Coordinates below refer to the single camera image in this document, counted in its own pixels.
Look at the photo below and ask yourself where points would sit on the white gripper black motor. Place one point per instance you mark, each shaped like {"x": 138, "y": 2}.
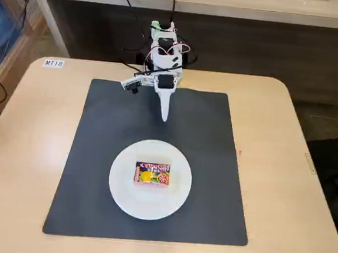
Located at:
{"x": 164, "y": 83}

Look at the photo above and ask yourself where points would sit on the colourful candy box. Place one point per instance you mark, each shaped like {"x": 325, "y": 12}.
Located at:
{"x": 153, "y": 175}

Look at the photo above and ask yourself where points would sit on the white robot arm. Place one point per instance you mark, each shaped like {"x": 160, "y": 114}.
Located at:
{"x": 164, "y": 59}

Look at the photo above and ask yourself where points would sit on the white round dish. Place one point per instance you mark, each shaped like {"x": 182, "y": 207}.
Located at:
{"x": 121, "y": 193}

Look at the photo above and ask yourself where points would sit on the dark grey mat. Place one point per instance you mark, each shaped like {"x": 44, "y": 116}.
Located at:
{"x": 95, "y": 155}

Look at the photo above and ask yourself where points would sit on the white MT18 label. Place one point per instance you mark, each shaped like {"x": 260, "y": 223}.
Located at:
{"x": 53, "y": 63}

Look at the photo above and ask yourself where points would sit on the long beige desk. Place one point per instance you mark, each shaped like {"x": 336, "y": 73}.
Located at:
{"x": 256, "y": 7}

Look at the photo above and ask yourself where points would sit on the metal table latch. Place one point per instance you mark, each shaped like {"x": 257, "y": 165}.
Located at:
{"x": 311, "y": 163}

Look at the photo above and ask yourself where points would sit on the blue plastic bin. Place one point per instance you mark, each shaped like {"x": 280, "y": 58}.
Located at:
{"x": 2, "y": 20}

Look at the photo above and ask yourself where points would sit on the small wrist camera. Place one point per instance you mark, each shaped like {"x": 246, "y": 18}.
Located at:
{"x": 131, "y": 83}

